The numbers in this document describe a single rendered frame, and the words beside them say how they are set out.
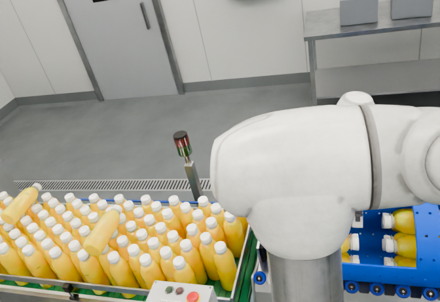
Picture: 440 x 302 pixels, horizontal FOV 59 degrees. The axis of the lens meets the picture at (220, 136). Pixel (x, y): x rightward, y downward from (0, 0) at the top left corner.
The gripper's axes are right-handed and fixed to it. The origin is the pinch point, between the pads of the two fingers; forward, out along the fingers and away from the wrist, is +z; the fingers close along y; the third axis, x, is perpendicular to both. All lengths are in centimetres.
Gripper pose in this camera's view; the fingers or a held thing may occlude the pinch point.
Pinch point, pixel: (357, 213)
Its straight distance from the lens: 128.5
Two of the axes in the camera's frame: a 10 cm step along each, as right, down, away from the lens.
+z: 1.9, 8.2, 5.4
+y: 2.4, -5.7, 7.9
